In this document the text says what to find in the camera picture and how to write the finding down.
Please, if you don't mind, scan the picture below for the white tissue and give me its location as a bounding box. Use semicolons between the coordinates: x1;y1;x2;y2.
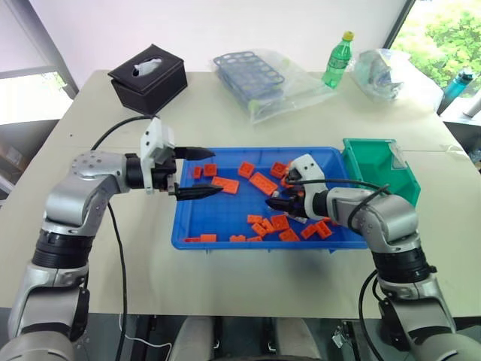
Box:
132;56;163;77

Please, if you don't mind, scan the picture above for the blue water bottle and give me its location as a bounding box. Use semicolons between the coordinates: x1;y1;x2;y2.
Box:
443;68;474;100

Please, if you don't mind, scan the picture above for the green plastic bin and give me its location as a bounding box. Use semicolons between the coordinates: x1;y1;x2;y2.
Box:
341;138;422;207

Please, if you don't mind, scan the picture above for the green plastic bottle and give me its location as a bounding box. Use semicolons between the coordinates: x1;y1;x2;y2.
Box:
320;31;356;89

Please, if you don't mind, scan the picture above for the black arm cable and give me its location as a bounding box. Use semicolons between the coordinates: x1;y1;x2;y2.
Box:
91;115;161;341
283;178;392;341

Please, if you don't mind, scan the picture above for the black tissue box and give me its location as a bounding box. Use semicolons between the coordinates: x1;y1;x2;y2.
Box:
107;43;189;116

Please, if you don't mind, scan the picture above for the blue test tube rack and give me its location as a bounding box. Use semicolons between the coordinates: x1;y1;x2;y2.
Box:
213;50;287;111

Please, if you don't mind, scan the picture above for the grey rounded shape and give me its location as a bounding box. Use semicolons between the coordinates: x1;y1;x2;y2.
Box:
175;317;223;361

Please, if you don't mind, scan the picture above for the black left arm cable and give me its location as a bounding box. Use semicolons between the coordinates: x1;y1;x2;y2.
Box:
91;115;161;341

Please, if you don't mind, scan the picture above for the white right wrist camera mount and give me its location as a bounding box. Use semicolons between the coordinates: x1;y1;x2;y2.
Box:
288;153;326;220

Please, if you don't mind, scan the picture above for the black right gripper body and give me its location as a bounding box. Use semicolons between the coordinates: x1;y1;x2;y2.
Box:
284;168;308;219

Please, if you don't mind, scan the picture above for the white cylinder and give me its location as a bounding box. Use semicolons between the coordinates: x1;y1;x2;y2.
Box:
462;93;481;118

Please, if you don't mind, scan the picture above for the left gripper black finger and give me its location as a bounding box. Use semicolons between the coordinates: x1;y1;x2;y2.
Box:
174;184;225;202
174;146;216;161

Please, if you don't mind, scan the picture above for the flat long orange brick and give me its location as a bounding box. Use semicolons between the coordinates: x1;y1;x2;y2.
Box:
210;176;241;194
248;171;280;196

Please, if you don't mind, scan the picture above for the crumpled clear plastic bag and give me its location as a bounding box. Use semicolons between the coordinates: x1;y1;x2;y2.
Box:
346;47;411;105

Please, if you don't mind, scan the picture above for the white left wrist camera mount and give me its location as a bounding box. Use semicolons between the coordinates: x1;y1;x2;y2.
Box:
139;117;177;196

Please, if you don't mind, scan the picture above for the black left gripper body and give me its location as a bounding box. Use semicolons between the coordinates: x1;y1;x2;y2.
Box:
150;147;179;195

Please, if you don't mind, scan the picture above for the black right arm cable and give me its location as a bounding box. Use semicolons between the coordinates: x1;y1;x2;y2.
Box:
283;178;392;341

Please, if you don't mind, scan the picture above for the thin white cable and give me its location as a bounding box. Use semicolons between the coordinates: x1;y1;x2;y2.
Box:
119;313;174;350

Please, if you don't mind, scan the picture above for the blue rack in plastic bag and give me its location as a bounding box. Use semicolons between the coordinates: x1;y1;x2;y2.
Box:
213;46;338;126

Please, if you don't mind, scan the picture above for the blue plastic bin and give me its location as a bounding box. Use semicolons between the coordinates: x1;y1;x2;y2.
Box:
171;146;371;253

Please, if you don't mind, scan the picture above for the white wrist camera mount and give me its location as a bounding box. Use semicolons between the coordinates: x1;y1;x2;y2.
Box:
288;153;326;220
139;117;177;196

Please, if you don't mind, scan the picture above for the silver metal clasp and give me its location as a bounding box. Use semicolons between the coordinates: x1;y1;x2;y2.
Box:
331;326;349;350

